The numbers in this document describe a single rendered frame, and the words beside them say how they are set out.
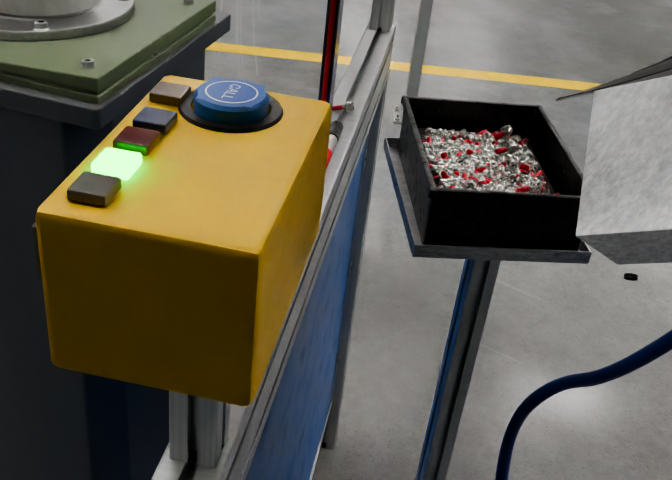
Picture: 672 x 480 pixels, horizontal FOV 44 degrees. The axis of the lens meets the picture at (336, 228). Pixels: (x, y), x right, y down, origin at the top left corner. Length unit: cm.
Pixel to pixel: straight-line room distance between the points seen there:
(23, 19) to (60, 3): 4
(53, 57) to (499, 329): 148
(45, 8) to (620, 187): 57
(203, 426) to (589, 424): 147
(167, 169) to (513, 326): 176
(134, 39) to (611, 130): 46
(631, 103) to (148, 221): 46
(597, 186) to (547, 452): 118
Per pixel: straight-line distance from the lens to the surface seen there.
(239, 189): 38
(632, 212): 67
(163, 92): 46
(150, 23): 92
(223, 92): 45
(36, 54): 85
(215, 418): 50
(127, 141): 41
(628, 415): 198
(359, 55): 114
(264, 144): 42
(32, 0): 90
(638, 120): 70
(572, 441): 187
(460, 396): 101
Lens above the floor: 127
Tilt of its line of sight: 33 degrees down
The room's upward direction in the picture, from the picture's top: 7 degrees clockwise
